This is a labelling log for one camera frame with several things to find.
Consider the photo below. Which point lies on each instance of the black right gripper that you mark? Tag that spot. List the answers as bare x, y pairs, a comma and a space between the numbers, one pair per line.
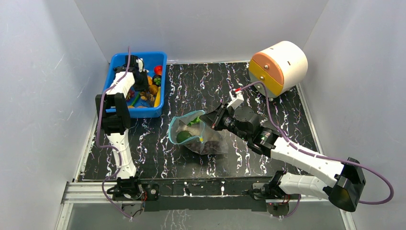
218, 118

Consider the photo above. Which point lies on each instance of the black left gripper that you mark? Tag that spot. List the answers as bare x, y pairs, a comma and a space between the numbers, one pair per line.
145, 86

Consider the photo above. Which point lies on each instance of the brown longan fruit bunch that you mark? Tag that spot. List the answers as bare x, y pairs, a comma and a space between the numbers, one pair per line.
150, 94

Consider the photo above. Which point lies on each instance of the grey toy fish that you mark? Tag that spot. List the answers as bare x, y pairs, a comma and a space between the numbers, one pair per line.
195, 130

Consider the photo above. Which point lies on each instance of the clear zip top bag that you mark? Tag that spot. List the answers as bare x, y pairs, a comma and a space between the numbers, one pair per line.
191, 143

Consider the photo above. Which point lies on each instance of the green toy avocado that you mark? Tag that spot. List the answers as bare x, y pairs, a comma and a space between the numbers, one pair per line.
183, 136

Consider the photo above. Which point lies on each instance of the green toy lettuce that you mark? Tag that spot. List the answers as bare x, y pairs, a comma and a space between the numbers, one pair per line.
195, 121

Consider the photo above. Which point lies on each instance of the dark purple grape bunch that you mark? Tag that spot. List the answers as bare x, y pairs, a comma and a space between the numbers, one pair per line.
214, 146

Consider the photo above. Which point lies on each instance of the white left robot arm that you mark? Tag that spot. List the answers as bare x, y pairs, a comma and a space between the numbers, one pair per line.
114, 120

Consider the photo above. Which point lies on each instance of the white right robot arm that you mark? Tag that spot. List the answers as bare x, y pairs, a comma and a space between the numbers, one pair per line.
341, 183

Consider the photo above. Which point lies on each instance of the dark mangosteen with green top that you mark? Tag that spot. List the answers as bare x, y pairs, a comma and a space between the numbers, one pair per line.
157, 79

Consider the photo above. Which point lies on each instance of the orange toy fruit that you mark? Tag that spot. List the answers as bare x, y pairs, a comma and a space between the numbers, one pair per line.
150, 81

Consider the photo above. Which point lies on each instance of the green toy bean pod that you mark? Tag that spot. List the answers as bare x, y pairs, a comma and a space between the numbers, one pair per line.
134, 101

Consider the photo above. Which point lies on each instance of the yellow toy banana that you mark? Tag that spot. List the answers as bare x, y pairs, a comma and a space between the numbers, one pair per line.
157, 98

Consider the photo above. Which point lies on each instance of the blue plastic bin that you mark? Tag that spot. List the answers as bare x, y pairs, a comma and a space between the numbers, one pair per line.
151, 59

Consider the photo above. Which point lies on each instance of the cylindrical drawer box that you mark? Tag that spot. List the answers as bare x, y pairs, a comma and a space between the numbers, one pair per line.
280, 67

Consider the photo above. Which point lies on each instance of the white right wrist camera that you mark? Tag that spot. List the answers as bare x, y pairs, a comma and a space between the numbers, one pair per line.
236, 99

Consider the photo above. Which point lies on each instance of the black base frame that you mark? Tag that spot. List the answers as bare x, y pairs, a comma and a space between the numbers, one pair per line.
219, 193

